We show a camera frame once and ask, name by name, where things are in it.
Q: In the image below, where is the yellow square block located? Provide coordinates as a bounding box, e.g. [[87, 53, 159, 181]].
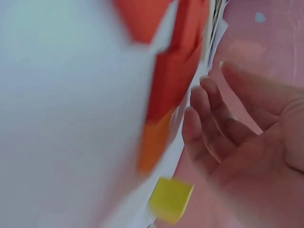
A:
[[148, 177, 195, 225]]

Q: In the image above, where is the stack of white paper sheets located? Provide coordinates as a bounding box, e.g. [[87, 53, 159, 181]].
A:
[[142, 0, 230, 228]]

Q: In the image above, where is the orange paper piece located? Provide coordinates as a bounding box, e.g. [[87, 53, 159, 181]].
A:
[[138, 106, 178, 174]]

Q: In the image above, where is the person's right hand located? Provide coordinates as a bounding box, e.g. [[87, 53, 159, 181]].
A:
[[182, 60, 304, 228]]

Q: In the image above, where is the red paper sheet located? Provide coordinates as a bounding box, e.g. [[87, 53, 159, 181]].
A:
[[111, 0, 181, 45], [145, 0, 211, 125]]

